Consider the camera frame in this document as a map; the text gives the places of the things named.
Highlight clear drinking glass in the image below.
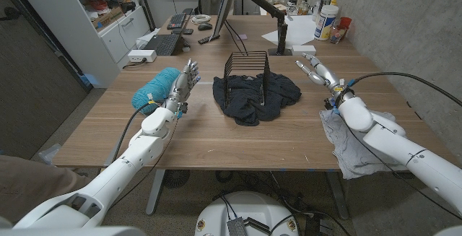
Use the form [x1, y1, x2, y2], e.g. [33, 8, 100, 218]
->
[328, 25, 347, 45]

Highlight white power box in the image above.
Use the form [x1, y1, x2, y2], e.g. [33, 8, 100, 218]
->
[127, 49, 158, 64]

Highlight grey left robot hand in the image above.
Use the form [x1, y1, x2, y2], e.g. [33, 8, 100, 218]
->
[164, 58, 201, 113]

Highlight light grey shirt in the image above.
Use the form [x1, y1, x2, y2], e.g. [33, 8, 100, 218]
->
[319, 108, 416, 180]

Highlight white robot torso base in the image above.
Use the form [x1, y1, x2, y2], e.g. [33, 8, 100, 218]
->
[194, 191, 300, 236]

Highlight computer monitor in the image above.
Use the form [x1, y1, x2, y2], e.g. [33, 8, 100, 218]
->
[211, 0, 240, 43]

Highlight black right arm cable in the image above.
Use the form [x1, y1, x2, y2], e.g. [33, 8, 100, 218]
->
[346, 71, 462, 108]

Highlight black remote control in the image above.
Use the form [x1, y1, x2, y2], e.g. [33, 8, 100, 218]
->
[197, 34, 220, 45]

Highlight white shelf cabinet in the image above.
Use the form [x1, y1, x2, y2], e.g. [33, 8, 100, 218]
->
[10, 0, 151, 89]

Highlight black wire rack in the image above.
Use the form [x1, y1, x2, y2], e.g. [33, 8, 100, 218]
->
[222, 51, 271, 109]

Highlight small white box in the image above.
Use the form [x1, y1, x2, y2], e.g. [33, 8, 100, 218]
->
[290, 44, 317, 57]

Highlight teal yarn skein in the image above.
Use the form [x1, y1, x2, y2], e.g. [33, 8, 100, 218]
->
[131, 66, 181, 116]

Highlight white wipes canister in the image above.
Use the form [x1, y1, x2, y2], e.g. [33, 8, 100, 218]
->
[313, 4, 340, 42]

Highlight white paper sheet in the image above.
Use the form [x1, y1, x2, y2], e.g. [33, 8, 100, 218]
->
[261, 14, 318, 47]

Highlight person's brown trouser leg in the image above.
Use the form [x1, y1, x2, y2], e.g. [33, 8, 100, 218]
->
[0, 154, 93, 224]

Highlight dark navy shirt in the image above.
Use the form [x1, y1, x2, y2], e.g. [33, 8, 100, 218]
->
[212, 71, 302, 127]

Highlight cardboard box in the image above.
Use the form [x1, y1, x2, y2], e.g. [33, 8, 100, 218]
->
[91, 6, 126, 32]

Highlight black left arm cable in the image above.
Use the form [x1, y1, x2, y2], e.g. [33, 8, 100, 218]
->
[111, 100, 160, 163]

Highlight grey table leg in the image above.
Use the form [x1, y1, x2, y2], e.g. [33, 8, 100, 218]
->
[326, 171, 350, 221]
[145, 169, 166, 217]

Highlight dark-lidded bottle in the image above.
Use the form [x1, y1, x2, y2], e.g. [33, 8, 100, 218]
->
[317, 0, 334, 13]

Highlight black keyboard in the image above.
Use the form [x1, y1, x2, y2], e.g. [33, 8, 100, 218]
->
[143, 32, 182, 57]
[166, 12, 188, 31]

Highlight white coiled cable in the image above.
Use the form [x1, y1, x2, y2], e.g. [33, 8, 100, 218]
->
[190, 14, 212, 26]

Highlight black monitor cables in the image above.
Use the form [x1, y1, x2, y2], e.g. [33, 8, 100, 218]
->
[223, 19, 249, 56]

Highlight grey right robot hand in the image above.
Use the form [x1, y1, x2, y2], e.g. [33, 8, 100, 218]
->
[295, 52, 353, 103]

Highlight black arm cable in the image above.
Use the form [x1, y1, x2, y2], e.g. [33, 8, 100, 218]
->
[346, 71, 462, 108]
[111, 100, 160, 163]

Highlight red cup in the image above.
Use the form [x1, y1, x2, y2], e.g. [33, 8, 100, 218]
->
[338, 16, 353, 32]

